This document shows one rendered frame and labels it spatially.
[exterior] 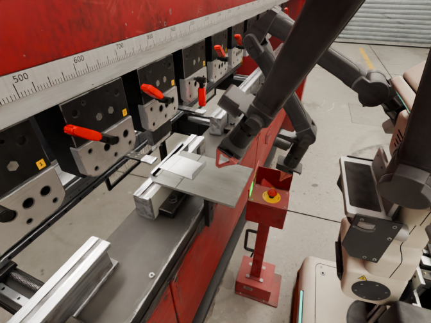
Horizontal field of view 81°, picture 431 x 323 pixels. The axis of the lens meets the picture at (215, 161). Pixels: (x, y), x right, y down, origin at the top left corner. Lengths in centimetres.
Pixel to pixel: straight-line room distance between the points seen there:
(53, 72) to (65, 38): 6
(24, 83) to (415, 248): 94
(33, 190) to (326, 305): 127
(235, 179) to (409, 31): 784
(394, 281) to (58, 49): 97
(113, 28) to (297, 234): 174
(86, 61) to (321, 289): 134
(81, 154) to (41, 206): 11
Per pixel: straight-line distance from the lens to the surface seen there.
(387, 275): 93
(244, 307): 165
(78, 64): 50
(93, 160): 55
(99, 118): 54
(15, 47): 45
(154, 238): 81
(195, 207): 86
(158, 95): 61
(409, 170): 47
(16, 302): 87
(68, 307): 71
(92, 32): 52
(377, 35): 826
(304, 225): 205
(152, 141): 75
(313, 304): 141
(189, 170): 81
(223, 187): 75
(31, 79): 46
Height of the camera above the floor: 151
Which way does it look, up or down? 37 degrees down
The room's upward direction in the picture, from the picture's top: straight up
